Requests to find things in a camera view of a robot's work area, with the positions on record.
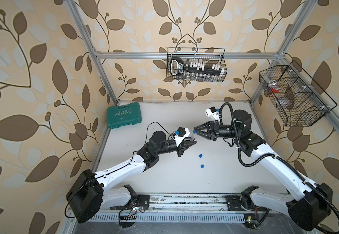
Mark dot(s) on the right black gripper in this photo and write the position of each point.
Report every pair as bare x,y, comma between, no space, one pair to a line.
210,127

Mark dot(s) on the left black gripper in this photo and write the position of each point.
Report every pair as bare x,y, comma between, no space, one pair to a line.
182,146

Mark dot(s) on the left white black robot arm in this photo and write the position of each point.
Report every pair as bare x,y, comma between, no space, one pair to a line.
95,190

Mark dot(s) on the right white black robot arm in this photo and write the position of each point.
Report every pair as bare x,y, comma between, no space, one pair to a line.
306,202

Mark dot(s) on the black socket holder set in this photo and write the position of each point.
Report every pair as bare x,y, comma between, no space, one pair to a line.
179,66

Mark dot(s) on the green plastic tool case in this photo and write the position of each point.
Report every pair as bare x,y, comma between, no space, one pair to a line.
123,115

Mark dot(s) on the red item in basket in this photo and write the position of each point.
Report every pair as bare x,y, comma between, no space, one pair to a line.
273,88

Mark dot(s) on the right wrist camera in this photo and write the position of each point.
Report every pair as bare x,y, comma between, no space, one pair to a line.
213,113

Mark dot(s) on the aluminium front rail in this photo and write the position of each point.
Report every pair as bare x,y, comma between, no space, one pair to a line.
191,203

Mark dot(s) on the black wire basket back wall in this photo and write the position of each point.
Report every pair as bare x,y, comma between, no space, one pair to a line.
209,56

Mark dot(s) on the black wire basket wall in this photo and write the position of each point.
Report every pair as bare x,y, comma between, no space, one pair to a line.
209,56
302,101

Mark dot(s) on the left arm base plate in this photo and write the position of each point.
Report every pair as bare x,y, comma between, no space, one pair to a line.
134,201

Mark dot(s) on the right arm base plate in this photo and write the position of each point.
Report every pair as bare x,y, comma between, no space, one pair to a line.
241,203

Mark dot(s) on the black wire basket right wall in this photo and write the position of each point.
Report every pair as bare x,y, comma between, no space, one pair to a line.
302,101

